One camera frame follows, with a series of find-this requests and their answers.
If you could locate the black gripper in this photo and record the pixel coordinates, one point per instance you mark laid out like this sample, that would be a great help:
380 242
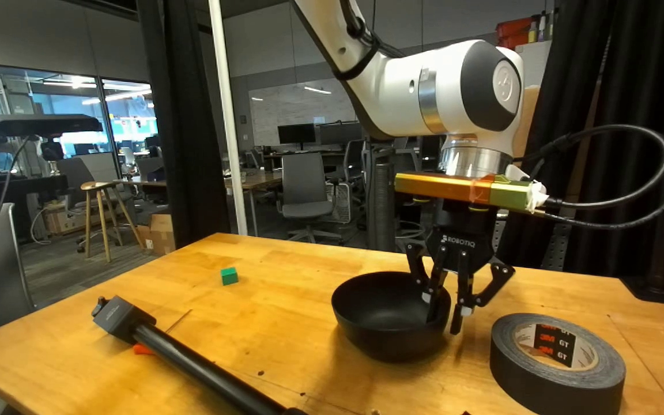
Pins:
460 240

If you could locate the black bowl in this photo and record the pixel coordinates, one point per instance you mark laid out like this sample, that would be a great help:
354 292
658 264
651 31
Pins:
393 316

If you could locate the green cube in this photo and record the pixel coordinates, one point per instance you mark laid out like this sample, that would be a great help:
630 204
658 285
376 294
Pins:
228 276

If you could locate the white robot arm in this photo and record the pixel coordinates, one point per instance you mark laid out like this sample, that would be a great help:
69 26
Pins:
471 96

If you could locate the black tape roll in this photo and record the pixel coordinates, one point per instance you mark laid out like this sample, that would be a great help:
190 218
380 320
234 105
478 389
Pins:
557 368

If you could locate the grey office chair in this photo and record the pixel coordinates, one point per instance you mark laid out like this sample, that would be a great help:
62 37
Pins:
305 197

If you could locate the black curtain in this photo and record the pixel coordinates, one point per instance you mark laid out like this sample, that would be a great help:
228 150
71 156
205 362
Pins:
597 143

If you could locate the wooden stool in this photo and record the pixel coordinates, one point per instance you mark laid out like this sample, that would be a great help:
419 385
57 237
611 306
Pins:
103 205

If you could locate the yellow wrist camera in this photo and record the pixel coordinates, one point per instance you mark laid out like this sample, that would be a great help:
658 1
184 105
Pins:
490 189

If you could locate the black camera stand bar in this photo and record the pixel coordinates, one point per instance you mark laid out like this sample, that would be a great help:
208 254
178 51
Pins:
135 327

